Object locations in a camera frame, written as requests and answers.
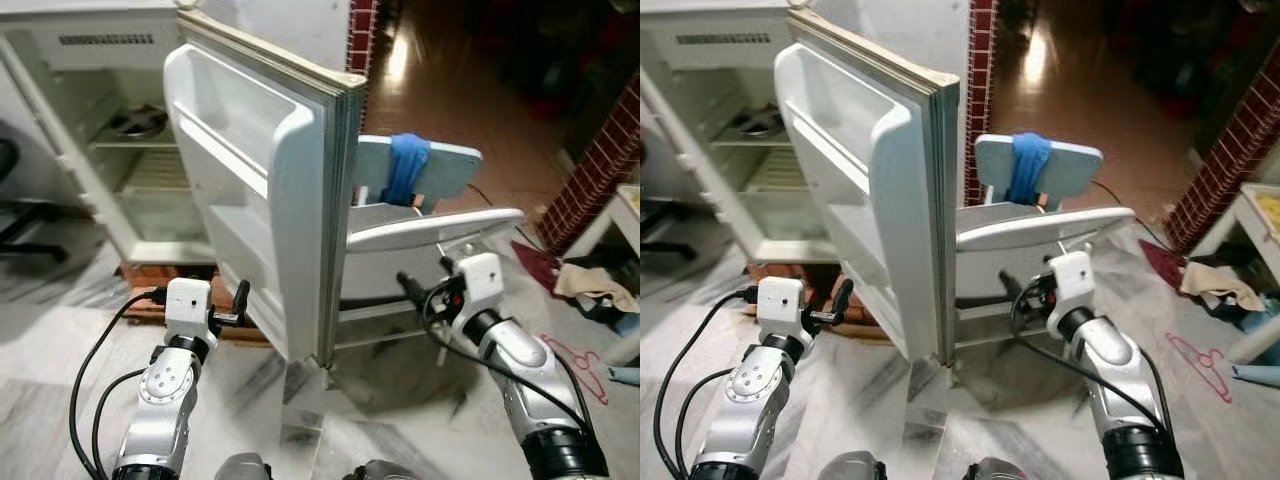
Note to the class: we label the taped steel bowl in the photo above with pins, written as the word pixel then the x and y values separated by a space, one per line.
pixel 757 122
pixel 138 122

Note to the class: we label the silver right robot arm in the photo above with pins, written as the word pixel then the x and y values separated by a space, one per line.
pixel 530 380
pixel 1115 375

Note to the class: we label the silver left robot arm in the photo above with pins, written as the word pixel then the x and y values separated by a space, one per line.
pixel 165 400
pixel 745 400

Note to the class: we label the white fridge door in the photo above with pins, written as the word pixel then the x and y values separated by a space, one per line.
pixel 290 200
pixel 900 200

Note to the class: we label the clear fridge crisper drawer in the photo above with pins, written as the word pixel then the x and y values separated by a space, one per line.
pixel 775 205
pixel 160 205

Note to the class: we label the white fridge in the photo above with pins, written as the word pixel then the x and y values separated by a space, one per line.
pixel 690 100
pixel 60 100

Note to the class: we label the pale blue plastic chair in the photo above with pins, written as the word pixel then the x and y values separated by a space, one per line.
pixel 1000 250
pixel 400 250

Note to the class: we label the maroon cloth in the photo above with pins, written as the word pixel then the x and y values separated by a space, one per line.
pixel 535 265
pixel 1162 265

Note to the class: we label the blue cloth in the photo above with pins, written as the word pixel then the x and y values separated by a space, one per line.
pixel 405 165
pixel 1030 165

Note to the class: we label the beige cloth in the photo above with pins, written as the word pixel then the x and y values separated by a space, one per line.
pixel 595 282
pixel 1220 282

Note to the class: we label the silver left robot leg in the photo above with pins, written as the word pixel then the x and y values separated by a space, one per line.
pixel 850 467
pixel 243 468

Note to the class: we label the silver robot leg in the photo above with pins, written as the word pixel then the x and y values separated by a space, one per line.
pixel 382 471
pixel 995 470
pixel 243 468
pixel 850 467

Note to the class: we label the pink clothes hanger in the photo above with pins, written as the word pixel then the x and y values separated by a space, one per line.
pixel 580 370
pixel 1205 365

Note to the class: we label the silver right robot leg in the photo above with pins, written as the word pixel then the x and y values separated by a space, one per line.
pixel 382 471
pixel 995 470

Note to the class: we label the black chair base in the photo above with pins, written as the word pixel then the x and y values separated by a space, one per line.
pixel 660 225
pixel 25 225

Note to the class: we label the white side table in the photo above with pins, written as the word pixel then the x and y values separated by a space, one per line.
pixel 630 215
pixel 1250 235

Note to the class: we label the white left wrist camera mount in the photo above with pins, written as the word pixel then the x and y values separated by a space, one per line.
pixel 188 312
pixel 780 312

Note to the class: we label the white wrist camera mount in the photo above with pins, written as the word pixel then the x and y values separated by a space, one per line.
pixel 780 312
pixel 1072 280
pixel 188 312
pixel 480 282

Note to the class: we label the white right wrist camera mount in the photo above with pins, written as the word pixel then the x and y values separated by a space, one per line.
pixel 480 282
pixel 1072 280

